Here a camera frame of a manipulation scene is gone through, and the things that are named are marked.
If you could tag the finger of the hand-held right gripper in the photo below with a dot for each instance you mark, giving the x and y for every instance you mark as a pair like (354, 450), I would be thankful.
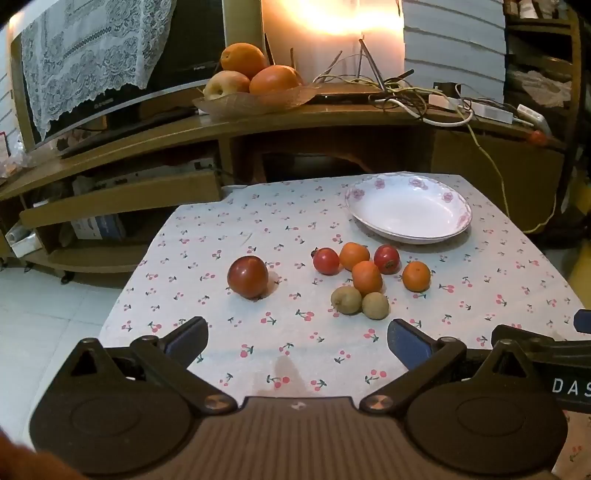
(526, 336)
(583, 321)

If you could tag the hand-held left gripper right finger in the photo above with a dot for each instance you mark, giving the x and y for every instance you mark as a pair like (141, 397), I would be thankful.
(410, 340)

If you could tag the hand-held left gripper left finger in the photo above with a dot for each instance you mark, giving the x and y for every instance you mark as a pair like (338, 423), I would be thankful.
(185, 340)

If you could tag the brown kiwi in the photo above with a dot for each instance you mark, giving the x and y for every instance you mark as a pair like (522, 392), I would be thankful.
(375, 305)
(346, 300)

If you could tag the small orange tangerine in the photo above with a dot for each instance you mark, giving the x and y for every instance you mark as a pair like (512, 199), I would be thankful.
(354, 255)
(367, 278)
(416, 276)

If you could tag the small red tomato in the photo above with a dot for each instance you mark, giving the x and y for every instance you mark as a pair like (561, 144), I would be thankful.
(326, 261)
(387, 259)

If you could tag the large red tomato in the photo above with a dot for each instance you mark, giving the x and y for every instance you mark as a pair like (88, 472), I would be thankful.
(247, 277)

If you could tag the white floral plate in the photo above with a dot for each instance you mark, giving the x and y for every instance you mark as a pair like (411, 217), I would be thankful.
(408, 207)

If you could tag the blue and white box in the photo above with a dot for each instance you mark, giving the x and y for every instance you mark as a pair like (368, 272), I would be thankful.
(99, 227)

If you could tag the cherry print tablecloth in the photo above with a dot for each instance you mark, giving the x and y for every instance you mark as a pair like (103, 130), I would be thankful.
(277, 221)

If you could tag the white power adapter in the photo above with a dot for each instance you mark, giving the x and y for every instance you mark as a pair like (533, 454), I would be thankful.
(531, 117)

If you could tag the white power strip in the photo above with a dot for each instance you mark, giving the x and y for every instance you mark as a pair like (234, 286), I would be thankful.
(480, 110)

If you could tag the wooden television stand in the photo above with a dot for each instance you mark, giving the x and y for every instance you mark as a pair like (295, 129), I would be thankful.
(323, 124)

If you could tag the glass fruit bowl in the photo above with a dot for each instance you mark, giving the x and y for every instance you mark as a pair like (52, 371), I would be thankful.
(249, 104)

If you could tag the clear plastic bag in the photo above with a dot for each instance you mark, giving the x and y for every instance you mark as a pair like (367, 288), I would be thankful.
(11, 159)

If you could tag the black set-top box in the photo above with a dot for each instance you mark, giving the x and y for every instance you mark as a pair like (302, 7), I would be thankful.
(351, 95)

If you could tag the yellow apple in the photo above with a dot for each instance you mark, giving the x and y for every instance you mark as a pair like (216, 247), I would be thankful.
(220, 85)

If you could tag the large orange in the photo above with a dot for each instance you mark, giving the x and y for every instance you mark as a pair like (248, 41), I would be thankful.
(275, 79)
(244, 59)

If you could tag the wooden shelf unit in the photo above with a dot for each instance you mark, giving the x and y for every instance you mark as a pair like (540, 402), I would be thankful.
(545, 46)

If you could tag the thin metal antenna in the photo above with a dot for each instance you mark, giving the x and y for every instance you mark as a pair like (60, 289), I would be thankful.
(369, 62)

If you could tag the black television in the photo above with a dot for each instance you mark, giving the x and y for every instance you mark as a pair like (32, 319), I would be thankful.
(194, 46)

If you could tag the white lace cloth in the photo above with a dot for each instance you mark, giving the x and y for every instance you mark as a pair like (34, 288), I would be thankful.
(92, 55)

